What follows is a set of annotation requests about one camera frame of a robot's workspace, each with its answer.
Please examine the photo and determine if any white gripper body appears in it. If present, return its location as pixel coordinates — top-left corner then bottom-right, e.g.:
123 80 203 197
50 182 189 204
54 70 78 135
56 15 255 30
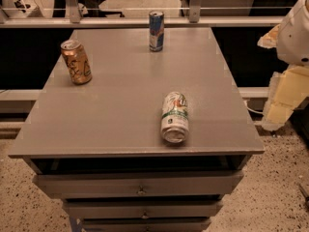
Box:
277 14 309 66

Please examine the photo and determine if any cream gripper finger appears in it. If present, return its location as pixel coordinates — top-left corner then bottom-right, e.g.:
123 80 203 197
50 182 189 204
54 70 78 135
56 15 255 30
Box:
262 65 309 131
257 24 280 48

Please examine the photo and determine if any orange soda can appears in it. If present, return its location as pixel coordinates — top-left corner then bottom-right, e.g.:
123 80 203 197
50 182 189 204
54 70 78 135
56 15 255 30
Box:
61 40 92 85

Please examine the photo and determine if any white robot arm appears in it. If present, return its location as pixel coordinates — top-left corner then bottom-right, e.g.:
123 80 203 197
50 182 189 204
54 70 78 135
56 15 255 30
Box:
258 0 309 131

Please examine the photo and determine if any blue energy drink can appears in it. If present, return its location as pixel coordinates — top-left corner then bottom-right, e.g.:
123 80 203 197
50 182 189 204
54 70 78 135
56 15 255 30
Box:
149 11 164 52

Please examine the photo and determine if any white green soda can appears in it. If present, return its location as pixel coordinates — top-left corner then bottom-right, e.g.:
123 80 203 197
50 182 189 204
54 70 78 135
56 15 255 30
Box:
161 92 189 143

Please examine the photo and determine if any grey drawer cabinet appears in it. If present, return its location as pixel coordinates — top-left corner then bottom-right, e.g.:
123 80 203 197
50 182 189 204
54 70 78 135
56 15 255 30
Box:
10 28 264 232

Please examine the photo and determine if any metal railing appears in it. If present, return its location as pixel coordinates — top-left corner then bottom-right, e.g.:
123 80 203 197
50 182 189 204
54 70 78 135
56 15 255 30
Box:
1 0 283 28

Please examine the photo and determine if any white cable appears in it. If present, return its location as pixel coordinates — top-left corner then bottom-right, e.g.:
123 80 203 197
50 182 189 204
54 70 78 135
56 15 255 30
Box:
244 100 265 116

